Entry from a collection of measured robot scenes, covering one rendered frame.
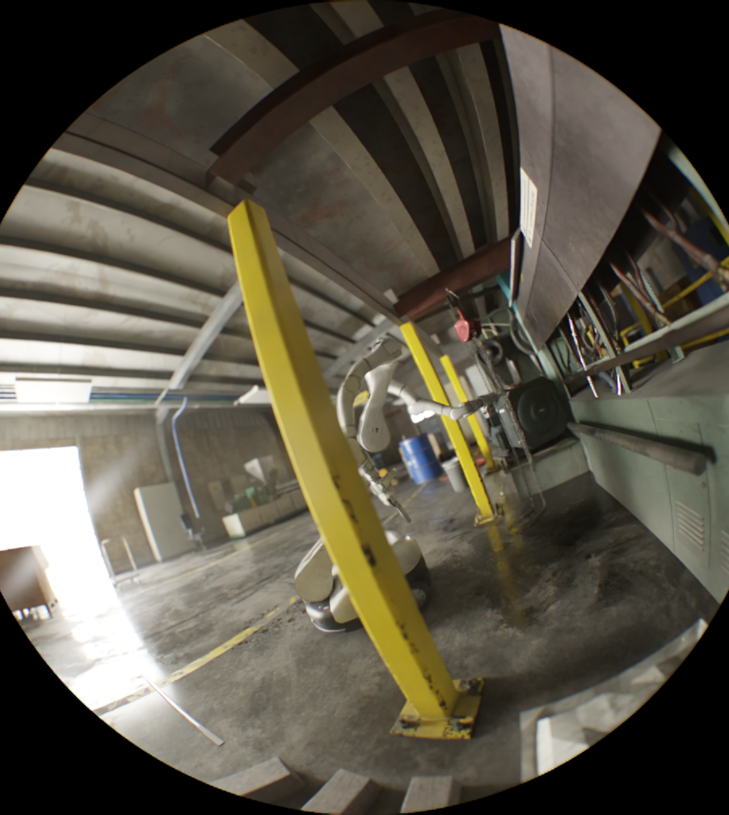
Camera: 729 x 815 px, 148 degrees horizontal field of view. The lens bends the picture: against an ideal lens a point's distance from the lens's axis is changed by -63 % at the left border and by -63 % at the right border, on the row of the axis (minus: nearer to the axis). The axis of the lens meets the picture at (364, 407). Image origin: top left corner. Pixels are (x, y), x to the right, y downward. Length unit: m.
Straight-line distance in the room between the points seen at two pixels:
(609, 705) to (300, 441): 0.79
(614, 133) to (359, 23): 0.76
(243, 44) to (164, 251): 5.21
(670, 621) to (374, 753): 0.88
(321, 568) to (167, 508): 7.57
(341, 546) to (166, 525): 8.18
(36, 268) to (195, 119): 5.26
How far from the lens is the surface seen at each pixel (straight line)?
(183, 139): 1.32
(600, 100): 0.73
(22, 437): 9.56
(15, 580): 5.78
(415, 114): 1.29
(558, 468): 2.38
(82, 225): 5.72
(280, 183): 1.46
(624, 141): 0.73
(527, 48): 0.87
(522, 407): 2.07
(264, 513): 8.43
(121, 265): 5.92
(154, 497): 8.69
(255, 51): 1.06
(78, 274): 6.22
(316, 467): 0.57
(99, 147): 0.98
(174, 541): 8.70
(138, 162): 0.98
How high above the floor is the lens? 0.79
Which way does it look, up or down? 10 degrees up
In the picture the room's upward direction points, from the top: 22 degrees counter-clockwise
